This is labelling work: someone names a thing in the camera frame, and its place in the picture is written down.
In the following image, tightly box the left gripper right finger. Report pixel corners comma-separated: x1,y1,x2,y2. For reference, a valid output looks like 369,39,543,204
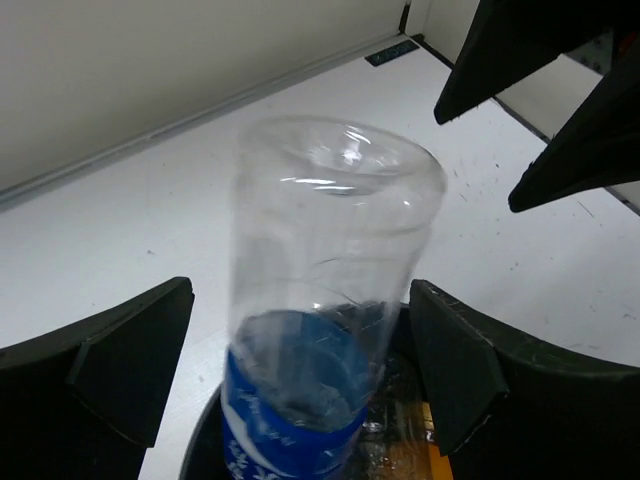
409,280,639,479

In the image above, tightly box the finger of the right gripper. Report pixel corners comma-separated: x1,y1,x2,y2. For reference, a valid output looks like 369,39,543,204
508,47,639,212
434,0,620,124

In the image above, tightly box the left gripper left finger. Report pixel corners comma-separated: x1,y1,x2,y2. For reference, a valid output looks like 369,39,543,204
1,277,194,479

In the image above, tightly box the orange juice bottle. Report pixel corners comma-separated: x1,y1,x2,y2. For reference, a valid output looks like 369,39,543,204
361,401,453,479

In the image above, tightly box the blue label clear bottle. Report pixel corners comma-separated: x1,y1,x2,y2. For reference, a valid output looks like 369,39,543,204
220,115,447,479

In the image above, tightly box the dark grey plastic bin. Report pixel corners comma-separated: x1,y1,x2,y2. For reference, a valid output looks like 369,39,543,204
180,305,428,479

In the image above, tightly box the blue sticker label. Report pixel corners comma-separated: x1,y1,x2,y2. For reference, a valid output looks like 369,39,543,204
365,39,420,67

